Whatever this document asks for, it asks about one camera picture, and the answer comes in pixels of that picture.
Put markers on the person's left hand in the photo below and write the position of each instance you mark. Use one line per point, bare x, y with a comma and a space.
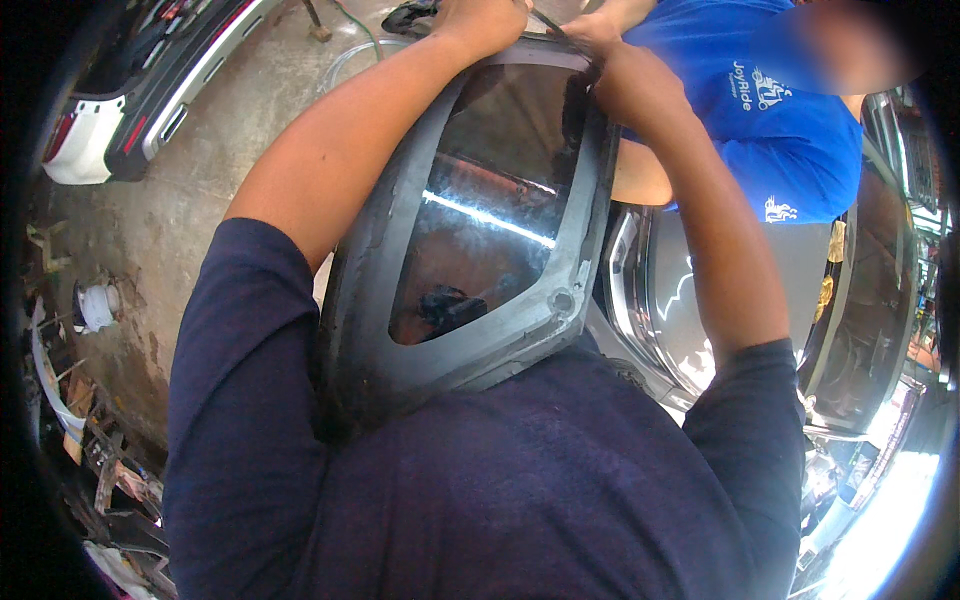
480, 21

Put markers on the person's right hand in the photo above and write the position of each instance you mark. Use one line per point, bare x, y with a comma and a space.
641, 86

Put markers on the person's right fingers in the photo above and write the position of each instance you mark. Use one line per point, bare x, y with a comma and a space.
606, 75

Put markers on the car window with rubber frame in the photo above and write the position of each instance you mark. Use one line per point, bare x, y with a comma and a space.
367, 300

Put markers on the black rubber strip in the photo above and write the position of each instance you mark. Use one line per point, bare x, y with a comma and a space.
551, 24

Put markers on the black bag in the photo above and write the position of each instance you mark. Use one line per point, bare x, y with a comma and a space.
411, 18

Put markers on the glossy dark car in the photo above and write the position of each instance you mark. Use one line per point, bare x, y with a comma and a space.
675, 300

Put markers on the person's body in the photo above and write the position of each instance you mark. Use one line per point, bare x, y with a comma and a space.
525, 487

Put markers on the white and black car bumper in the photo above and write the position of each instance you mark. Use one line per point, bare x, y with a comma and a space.
142, 97

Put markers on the white plastic container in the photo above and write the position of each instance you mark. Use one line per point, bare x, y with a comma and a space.
97, 307

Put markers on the heap of scrap parts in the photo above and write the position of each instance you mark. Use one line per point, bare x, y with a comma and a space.
97, 465

